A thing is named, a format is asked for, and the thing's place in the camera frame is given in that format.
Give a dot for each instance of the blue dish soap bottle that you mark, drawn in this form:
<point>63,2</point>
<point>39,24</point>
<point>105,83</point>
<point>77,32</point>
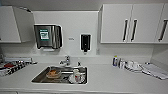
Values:
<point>115,61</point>

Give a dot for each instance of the white mug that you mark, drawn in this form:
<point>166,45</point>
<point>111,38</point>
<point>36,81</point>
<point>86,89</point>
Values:
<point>76,76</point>

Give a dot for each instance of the white wall outlet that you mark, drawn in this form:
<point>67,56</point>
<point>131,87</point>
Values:
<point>98,51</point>

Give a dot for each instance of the black soap dispenser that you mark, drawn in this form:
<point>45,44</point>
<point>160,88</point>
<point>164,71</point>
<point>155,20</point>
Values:
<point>85,42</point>

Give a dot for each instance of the steel paper towel dispenser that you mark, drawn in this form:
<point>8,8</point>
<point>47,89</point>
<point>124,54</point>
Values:
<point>48,36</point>

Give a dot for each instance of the white cloth towel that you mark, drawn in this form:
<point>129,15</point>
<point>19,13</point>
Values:
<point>153,70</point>

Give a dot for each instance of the stainless steel sink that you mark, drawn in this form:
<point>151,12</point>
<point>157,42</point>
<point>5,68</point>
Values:
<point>63,81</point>

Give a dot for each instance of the orange bowl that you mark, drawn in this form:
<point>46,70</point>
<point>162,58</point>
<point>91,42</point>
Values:
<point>53,73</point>

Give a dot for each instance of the chrome sink faucet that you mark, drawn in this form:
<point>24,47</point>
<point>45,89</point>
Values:
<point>66,60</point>

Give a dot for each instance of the dish rack with dishes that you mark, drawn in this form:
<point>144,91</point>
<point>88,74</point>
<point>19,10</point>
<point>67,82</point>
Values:
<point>15,66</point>

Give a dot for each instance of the white three-door wall cabinet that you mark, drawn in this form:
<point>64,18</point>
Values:
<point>11,24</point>

